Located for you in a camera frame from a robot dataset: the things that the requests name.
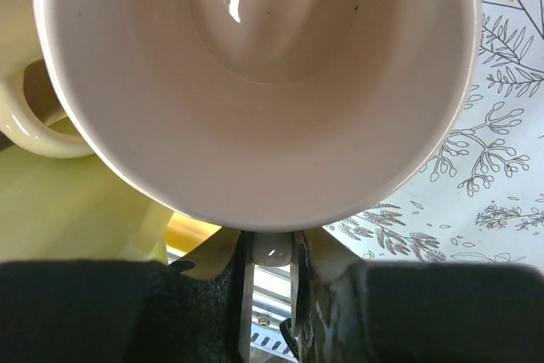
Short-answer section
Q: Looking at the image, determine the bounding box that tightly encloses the cream ceramic mug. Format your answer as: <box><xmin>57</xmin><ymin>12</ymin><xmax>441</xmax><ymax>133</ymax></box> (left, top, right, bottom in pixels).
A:
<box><xmin>0</xmin><ymin>0</ymin><xmax>97</xmax><ymax>159</ymax></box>

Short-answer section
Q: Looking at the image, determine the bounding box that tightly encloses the aluminium front rail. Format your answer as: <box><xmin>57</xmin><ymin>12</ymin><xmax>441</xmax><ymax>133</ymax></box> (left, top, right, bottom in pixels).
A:
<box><xmin>250</xmin><ymin>266</ymin><xmax>297</xmax><ymax>362</ymax></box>

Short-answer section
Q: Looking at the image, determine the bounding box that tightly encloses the pink ceramic mug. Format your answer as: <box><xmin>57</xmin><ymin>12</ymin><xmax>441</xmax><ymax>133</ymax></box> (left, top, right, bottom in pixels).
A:
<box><xmin>33</xmin><ymin>0</ymin><xmax>480</xmax><ymax>233</ymax></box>

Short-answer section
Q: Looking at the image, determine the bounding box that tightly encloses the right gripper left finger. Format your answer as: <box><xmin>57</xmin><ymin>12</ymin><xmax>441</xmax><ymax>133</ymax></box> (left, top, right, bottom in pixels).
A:
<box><xmin>139</xmin><ymin>230</ymin><xmax>251</xmax><ymax>362</ymax></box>

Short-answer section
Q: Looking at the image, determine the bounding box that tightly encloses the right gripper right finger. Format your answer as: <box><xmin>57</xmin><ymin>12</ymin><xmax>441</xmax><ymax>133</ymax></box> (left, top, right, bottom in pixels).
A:
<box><xmin>291</xmin><ymin>230</ymin><xmax>372</xmax><ymax>362</ymax></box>

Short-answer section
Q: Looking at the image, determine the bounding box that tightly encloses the white mug green handle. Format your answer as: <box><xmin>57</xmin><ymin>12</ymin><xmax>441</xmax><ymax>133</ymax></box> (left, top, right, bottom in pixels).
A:
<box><xmin>1</xmin><ymin>139</ymin><xmax>173</xmax><ymax>263</ymax></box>

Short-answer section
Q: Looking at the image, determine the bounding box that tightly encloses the yellow plastic tray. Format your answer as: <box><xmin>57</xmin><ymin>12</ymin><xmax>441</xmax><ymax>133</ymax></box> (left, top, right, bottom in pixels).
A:
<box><xmin>164</xmin><ymin>213</ymin><xmax>221</xmax><ymax>252</ymax></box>

